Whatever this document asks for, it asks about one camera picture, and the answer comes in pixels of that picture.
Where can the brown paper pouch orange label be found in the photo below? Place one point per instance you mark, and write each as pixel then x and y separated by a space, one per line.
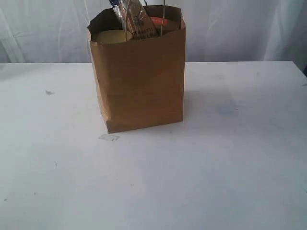
pixel 165 24

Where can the brown paper bag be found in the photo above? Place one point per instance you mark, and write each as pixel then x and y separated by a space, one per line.
pixel 139 83

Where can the clear jar gold lid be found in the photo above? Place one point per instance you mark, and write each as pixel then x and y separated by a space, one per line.
pixel 112 37

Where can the clear tape piece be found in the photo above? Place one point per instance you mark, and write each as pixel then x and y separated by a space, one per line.
pixel 109 137

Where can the spaghetti packet blue orange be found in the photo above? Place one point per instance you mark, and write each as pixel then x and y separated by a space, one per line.
pixel 134 18

